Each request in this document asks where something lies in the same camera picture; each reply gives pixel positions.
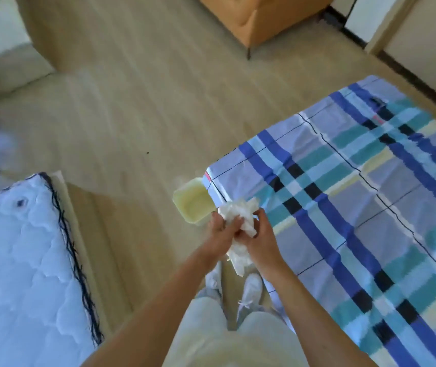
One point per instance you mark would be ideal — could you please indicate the person's right hand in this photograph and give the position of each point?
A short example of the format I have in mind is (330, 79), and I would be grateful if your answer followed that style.
(262, 244)

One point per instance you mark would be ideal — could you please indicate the person's left hand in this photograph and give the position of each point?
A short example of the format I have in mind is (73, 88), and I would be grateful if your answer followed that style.
(217, 235)

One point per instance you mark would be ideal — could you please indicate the person's left fingers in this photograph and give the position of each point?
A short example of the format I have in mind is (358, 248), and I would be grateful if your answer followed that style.
(234, 221)

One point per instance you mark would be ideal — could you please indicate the person's right thumb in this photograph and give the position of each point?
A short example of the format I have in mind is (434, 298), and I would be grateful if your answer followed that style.
(261, 217)

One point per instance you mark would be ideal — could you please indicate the white tissue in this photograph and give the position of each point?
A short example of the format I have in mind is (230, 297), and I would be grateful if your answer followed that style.
(241, 221)

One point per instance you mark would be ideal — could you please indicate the person's left forearm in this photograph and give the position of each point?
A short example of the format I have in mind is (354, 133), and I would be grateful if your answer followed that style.
(153, 313)

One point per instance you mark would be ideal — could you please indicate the person's right forearm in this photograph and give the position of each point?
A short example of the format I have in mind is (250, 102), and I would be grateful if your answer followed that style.
(317, 317)

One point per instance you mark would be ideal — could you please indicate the pale yellow plastic bin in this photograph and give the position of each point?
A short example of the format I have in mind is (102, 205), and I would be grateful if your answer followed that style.
(193, 202)

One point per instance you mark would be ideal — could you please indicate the person's white left shoe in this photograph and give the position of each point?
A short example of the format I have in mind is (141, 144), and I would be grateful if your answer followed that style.
(214, 278)

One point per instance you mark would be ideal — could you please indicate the person's white shoe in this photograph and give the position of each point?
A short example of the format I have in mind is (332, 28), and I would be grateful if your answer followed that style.
(214, 278)
(249, 294)

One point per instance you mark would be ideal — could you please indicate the person's white right shoe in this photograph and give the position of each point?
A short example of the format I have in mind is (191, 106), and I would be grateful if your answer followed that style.
(249, 294)

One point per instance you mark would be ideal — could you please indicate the blue plaid bed sheet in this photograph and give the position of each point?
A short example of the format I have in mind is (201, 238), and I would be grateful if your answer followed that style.
(355, 210)

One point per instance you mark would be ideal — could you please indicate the person's light trousers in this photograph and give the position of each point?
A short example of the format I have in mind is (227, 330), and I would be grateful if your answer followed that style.
(233, 336)

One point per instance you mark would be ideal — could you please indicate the orange leather sofa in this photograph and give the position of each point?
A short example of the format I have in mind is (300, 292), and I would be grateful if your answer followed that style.
(260, 17)

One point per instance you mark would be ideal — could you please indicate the white quilted mattress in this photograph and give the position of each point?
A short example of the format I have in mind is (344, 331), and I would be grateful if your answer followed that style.
(23, 271)

